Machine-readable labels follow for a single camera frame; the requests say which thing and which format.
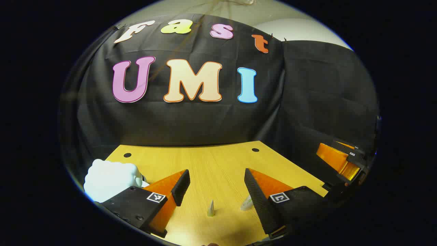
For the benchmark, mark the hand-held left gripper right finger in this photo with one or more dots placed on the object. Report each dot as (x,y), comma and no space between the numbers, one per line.
(259,201)

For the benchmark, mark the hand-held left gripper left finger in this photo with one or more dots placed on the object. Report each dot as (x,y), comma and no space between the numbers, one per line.
(181,188)

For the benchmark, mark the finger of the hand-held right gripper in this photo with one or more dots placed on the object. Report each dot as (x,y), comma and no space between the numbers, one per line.
(336,160)

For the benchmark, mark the small pointed-cap tube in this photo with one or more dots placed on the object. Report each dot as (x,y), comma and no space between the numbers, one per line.
(211,209)

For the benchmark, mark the white suitcase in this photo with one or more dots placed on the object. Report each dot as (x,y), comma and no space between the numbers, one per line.
(109,179)

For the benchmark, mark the black backdrop cloth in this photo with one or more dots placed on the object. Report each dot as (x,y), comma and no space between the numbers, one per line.
(205,119)

